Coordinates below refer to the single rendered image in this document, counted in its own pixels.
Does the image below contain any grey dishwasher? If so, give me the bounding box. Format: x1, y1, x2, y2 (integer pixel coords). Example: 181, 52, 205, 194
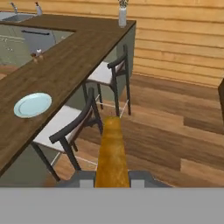
19, 27, 57, 55

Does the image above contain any chrome tap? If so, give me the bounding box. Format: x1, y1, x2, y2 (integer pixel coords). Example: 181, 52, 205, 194
9, 2, 19, 15

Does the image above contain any pale blue plate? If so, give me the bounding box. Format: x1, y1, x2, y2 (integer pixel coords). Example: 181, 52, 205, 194
13, 92, 53, 119

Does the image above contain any dark chair with white seat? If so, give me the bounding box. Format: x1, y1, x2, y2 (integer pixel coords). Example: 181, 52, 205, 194
81, 43, 132, 117
31, 87, 104, 182

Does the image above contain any grey-green cupboard run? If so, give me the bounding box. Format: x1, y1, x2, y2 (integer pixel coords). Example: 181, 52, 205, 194
0, 24, 32, 67

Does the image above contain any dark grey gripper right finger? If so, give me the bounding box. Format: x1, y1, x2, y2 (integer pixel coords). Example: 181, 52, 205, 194
128, 170, 168, 188

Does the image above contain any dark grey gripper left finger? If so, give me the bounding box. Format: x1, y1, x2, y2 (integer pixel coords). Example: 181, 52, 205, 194
57, 170, 97, 188

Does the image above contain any black dishwasher handle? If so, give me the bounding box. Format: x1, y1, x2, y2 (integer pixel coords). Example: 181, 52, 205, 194
20, 29, 51, 37

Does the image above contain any steel sink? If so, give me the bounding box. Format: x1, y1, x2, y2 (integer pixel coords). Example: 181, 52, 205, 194
0, 11, 37, 24

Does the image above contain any white soap dispenser bottle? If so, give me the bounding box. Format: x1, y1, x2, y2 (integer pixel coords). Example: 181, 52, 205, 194
34, 1, 44, 17

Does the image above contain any golden brown bread slice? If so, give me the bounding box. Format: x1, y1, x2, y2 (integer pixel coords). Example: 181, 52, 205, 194
94, 115, 131, 188

